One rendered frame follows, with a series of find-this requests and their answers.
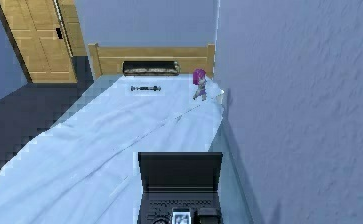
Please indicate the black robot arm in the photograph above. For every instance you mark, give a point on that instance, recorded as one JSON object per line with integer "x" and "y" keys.
{"x": 207, "y": 217}

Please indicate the black dumbbell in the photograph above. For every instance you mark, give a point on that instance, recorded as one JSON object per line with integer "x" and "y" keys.
{"x": 145, "y": 88}

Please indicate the wooden room door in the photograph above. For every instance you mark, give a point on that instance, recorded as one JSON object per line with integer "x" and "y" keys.
{"x": 42, "y": 40}

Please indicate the purple-haired doll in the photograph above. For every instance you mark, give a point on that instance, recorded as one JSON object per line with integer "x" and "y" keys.
{"x": 200, "y": 83}

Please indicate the black laptop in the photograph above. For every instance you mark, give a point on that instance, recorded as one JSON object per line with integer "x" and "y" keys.
{"x": 180, "y": 171}

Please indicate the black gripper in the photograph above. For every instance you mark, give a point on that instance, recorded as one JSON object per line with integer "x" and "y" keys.
{"x": 162, "y": 221}

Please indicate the black pillow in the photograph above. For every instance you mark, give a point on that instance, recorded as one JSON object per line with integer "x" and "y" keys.
{"x": 151, "y": 68}

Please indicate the white bed with wooden headboard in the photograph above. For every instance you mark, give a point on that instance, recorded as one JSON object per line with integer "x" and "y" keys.
{"x": 89, "y": 150}

